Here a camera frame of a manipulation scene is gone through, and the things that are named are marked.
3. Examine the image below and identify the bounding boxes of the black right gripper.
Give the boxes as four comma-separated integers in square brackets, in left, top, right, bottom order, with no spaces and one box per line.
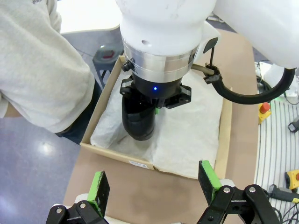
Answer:
[130,74,183,115]

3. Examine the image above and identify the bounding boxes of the gray sweater torso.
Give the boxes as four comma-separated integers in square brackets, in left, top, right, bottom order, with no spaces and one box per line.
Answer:
[0,0,95,133]

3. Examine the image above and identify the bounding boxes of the white barcode label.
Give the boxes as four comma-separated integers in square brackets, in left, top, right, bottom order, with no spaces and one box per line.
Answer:
[128,160,148,168]

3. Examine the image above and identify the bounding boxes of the white side table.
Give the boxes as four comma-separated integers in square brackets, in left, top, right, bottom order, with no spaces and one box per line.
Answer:
[57,0,121,35]

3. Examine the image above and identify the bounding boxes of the white tissue paper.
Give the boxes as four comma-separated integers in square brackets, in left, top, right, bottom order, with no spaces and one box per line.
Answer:
[90,70,224,179]

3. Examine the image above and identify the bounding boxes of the black sheathed arm cable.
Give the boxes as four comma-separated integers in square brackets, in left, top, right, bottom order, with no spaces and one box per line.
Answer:
[192,64,297,105]

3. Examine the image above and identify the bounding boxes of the gray yellow handheld controller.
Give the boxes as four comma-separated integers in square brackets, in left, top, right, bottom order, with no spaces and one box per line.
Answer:
[268,184,299,203]

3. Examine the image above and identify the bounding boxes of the cardboard shoe box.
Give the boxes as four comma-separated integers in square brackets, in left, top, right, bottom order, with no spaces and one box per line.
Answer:
[79,55,233,180]

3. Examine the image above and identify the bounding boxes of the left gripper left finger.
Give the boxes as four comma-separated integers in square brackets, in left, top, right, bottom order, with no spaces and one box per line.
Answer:
[46,170,110,224]

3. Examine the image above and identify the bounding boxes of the yellow emergency stop button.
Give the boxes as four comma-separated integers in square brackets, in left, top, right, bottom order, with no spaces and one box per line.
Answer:
[258,102,272,125]

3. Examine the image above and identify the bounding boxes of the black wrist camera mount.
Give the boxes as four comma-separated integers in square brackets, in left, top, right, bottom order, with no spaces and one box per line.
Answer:
[119,78,192,110]

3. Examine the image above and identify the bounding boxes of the black leather loafer shoe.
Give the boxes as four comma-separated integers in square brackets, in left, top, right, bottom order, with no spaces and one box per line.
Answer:
[121,93,156,141]

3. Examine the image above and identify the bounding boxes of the black handheld device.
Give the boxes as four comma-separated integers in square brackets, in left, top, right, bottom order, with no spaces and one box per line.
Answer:
[287,116,299,133]

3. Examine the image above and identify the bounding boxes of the black cable bundle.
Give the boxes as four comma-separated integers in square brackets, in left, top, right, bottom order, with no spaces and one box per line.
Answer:
[256,74,274,94]

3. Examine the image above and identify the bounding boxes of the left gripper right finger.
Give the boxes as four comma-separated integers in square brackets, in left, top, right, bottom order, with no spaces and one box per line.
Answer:
[197,160,281,224]

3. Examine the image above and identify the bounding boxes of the slotted aluminium base plate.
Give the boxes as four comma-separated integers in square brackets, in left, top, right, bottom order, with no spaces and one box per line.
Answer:
[253,100,299,224]

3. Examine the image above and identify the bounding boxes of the yellow button box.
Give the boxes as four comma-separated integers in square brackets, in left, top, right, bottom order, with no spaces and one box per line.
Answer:
[285,169,299,187]

